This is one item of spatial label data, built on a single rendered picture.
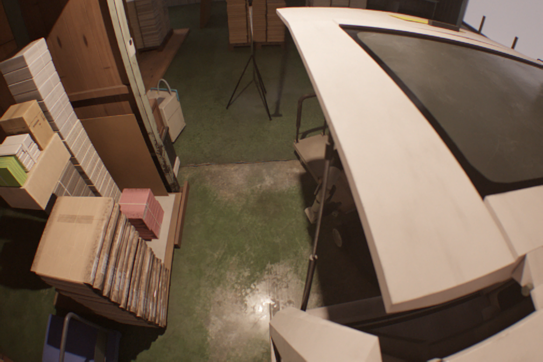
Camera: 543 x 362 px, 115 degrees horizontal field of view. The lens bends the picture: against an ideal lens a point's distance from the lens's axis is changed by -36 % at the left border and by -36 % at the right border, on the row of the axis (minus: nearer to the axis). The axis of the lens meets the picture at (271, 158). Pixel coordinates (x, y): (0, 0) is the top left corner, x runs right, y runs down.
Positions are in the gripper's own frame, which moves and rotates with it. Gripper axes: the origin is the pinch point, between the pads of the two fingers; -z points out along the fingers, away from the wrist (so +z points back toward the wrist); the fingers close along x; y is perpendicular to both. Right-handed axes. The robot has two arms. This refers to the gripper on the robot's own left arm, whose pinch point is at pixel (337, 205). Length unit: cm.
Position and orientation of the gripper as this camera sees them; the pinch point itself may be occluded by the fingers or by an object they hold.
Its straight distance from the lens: 218.2
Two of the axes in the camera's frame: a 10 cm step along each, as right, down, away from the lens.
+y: 3.8, 6.7, -6.4
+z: -9.3, 2.7, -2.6
